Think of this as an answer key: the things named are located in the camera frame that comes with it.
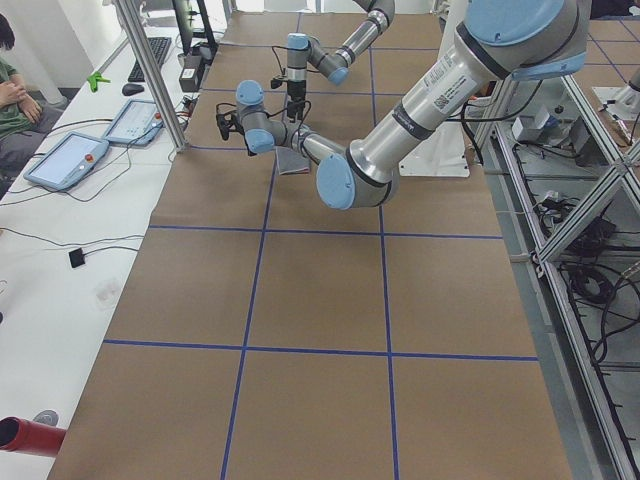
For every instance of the black monitor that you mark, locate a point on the black monitor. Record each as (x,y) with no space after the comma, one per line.
(194,27)

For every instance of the teach pendant tablet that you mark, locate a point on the teach pendant tablet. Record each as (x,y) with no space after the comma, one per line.
(136,124)
(68,162)

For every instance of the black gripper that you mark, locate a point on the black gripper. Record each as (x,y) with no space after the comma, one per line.
(248,146)
(295,92)

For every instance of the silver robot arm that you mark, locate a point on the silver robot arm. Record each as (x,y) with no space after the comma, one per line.
(525,40)
(304,51)

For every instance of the person in green shirt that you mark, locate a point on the person in green shirt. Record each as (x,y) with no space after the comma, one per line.
(25,123)

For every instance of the rear teach pendant tablet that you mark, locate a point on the rear teach pendant tablet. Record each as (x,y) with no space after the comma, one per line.
(68,162)

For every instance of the green clamp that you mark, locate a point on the green clamp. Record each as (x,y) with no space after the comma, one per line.
(95,79)

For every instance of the black computer mouse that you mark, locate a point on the black computer mouse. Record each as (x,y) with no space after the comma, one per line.
(131,89)

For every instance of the small black square pad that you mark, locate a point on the small black square pad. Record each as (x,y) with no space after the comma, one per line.
(77,258)

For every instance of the black box white label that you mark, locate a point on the black box white label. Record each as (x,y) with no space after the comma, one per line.
(194,65)

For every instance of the front teach pendant tablet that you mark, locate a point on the front teach pendant tablet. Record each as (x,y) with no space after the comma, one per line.
(136,124)

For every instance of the red cylinder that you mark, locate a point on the red cylinder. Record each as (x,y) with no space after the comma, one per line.
(30,437)

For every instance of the pink towel white edge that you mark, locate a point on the pink towel white edge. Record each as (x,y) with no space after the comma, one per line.
(290,162)

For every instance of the aluminium frame post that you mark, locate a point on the aluminium frame post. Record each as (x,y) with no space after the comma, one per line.
(141,48)

